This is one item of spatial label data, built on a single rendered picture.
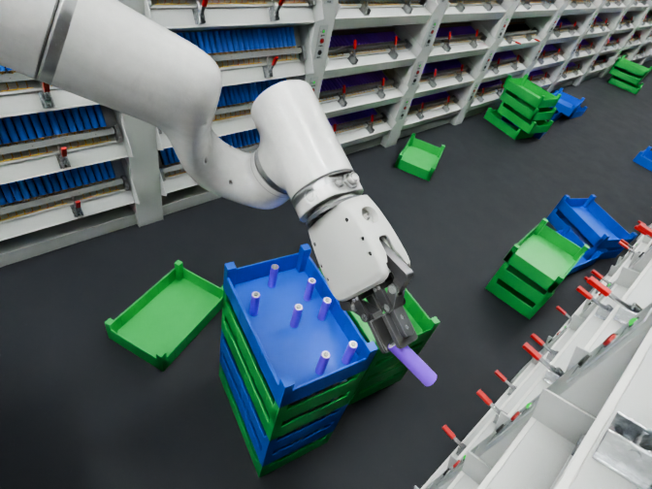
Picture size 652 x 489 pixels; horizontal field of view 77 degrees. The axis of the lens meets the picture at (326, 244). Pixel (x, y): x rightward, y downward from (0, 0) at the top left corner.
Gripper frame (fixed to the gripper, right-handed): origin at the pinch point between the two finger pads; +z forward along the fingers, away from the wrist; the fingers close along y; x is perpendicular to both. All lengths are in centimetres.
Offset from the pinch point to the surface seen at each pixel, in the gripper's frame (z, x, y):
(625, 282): 19, -83, 5
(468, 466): 23.7, -13.4, 12.1
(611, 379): 12.9, -9.9, -14.3
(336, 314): -4.4, -23.0, 37.5
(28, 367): -27, 28, 103
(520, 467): 18.4, -4.3, -3.9
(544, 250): 8, -138, 43
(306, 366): 2.2, -10.9, 37.9
